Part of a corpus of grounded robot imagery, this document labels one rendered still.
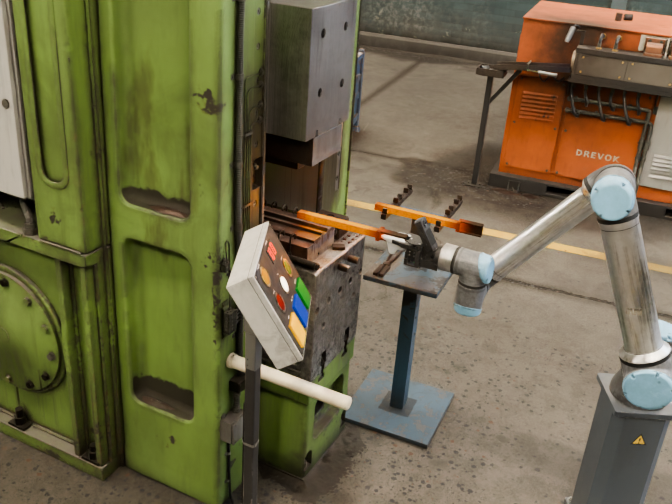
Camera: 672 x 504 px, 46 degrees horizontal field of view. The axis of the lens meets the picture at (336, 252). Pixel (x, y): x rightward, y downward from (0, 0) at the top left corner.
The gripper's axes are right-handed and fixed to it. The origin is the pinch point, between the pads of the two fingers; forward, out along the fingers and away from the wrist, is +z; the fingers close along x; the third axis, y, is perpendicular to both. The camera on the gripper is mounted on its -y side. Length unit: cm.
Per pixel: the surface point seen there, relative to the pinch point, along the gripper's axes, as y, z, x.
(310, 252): 9.6, 22.6, -9.9
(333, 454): 104, 13, 4
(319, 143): -28.6, 23.1, -8.0
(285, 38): -62, 32, -17
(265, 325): -1, 3, -72
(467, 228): 6.6, -17.8, 35.2
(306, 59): -57, 25, -17
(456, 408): 105, -20, 60
